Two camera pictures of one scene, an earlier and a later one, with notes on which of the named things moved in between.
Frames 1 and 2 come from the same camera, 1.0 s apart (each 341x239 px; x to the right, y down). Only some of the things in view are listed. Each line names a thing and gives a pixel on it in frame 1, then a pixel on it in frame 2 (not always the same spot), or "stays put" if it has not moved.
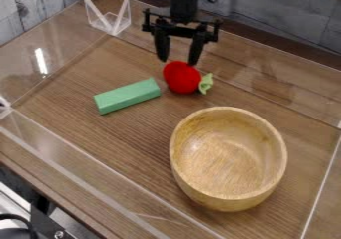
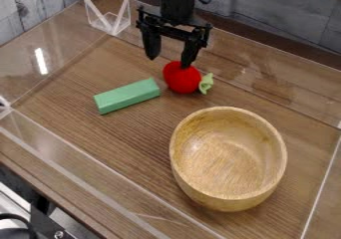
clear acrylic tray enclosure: (89, 50) stays put
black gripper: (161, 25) to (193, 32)
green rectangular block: (128, 96) stays put
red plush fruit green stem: (184, 78) stays put
